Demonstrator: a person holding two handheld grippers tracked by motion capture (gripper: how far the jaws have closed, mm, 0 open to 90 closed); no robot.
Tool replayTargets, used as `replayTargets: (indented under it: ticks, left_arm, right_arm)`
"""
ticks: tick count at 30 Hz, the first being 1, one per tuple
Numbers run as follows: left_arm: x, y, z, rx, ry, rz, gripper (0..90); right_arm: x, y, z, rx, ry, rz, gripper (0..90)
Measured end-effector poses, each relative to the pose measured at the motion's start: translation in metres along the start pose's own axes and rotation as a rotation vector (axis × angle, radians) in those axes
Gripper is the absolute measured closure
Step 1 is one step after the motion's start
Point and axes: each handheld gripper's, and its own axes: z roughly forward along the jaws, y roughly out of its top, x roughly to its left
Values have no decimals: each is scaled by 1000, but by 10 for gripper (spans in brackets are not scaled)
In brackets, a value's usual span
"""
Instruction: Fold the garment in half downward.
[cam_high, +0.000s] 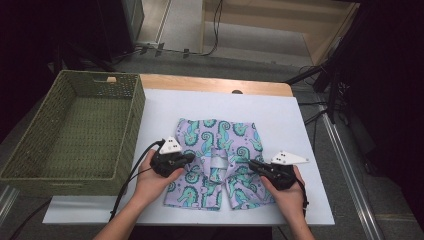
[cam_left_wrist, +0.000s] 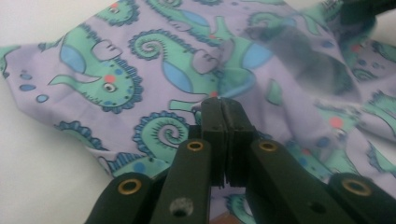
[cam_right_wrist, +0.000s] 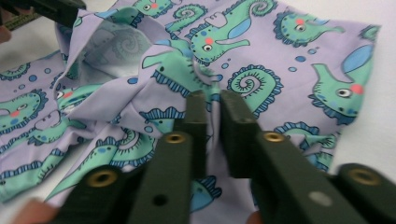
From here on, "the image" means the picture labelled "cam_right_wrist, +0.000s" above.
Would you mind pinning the lilac seahorse print swimsuit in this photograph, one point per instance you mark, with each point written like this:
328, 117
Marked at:
264, 46

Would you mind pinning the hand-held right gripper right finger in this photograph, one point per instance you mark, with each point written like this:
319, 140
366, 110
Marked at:
280, 180

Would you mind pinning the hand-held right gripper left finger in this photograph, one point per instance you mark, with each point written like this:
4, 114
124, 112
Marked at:
165, 180

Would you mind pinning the green woven basket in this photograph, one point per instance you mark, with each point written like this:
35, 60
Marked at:
21, 21

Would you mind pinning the white table mat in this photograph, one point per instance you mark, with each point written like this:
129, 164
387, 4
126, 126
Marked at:
383, 109

